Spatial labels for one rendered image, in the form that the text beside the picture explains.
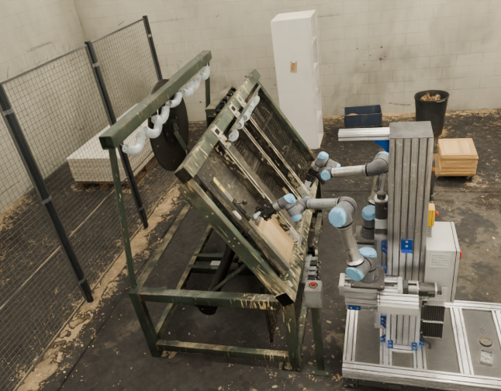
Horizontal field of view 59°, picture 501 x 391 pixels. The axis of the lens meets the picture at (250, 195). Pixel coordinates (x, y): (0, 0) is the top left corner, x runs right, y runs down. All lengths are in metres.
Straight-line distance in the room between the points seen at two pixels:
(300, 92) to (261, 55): 1.69
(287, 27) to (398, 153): 4.32
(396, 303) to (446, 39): 5.83
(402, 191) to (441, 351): 1.49
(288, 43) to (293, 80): 0.56
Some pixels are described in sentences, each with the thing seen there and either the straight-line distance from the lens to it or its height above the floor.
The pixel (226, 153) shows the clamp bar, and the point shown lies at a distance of 3.51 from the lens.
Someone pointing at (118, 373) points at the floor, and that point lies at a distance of 4.46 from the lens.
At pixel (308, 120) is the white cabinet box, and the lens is 7.26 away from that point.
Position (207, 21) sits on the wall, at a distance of 8.71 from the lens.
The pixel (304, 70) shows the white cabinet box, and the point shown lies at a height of 1.31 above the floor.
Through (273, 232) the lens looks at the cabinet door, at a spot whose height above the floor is 1.10.
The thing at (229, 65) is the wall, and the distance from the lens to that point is 8.77.
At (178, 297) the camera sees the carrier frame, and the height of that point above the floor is 0.77.
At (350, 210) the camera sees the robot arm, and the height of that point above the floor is 1.64.
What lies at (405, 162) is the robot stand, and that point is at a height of 1.86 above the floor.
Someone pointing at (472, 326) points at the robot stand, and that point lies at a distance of 4.20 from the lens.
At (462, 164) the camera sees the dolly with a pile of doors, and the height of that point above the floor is 0.27.
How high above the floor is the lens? 3.21
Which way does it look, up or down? 30 degrees down
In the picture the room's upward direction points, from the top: 9 degrees counter-clockwise
